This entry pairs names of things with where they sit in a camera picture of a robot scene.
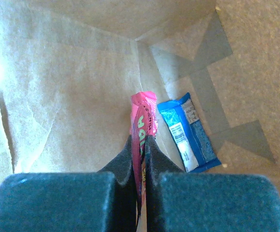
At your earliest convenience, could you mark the pink red snack packet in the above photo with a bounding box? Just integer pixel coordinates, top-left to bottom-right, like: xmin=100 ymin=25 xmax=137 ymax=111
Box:
xmin=130 ymin=91 xmax=158 ymax=217

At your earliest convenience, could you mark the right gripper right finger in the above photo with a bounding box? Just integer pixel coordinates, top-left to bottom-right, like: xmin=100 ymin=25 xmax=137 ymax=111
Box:
xmin=145 ymin=136 xmax=280 ymax=232

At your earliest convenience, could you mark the brown paper bag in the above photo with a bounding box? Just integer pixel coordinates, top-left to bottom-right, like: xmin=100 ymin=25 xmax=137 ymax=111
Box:
xmin=0 ymin=0 xmax=280 ymax=192

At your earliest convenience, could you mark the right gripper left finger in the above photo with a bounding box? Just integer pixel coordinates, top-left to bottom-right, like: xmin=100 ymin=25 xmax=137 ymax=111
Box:
xmin=0 ymin=139 xmax=137 ymax=232

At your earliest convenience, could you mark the small blue snack bar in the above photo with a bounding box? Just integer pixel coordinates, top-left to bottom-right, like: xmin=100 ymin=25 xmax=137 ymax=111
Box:
xmin=157 ymin=93 xmax=221 ymax=173

